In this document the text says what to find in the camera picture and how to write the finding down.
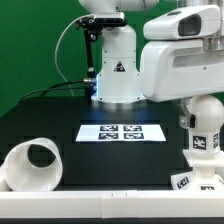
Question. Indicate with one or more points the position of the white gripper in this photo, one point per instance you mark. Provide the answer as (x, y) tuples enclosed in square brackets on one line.
[(172, 70)]

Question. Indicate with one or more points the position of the white lamp bulb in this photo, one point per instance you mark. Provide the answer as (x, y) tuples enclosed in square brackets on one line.
[(204, 138)]

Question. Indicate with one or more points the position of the white lamp base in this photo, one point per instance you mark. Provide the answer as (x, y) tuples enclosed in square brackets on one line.
[(207, 173)]

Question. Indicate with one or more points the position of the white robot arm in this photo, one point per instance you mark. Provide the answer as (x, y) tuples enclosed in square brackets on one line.
[(119, 79)]

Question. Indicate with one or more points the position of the white lamp shade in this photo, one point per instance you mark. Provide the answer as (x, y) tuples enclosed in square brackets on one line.
[(22, 176)]

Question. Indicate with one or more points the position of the white marker sheet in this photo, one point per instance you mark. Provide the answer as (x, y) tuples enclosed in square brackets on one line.
[(120, 132)]

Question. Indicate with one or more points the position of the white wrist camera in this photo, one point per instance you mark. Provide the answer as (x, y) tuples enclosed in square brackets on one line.
[(185, 23)]

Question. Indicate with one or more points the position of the grey rear camera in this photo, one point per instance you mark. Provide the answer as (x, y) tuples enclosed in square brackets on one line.
[(110, 19)]

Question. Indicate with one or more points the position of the black camera stand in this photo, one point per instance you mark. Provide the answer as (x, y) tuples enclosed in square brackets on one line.
[(88, 60)]

